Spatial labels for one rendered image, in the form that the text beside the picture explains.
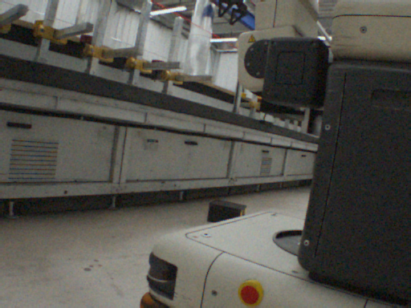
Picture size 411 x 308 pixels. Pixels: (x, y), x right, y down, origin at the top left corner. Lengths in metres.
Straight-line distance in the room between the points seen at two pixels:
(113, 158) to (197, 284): 1.30
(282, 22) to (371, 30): 0.31
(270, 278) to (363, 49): 0.44
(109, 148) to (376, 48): 1.55
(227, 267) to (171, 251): 0.14
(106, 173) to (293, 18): 1.38
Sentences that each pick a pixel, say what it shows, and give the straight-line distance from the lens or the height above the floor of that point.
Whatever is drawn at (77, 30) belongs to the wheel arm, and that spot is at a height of 0.81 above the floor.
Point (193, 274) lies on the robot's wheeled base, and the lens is 0.68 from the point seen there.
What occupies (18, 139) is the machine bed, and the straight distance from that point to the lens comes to 1.58.
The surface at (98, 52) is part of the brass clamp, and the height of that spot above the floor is 0.80.
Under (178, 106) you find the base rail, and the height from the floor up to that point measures 0.65.
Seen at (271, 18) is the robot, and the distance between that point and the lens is 0.86.
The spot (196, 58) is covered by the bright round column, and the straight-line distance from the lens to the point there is 6.93.
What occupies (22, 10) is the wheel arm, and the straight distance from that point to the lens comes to 1.07.
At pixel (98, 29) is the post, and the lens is 1.50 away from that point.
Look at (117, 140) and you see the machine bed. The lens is 1.86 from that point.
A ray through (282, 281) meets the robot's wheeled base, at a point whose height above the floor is 0.28.
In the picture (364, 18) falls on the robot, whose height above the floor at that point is 0.76.
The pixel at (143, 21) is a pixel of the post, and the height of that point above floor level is 1.03.
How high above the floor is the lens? 0.52
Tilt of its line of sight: 3 degrees down
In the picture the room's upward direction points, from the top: 9 degrees clockwise
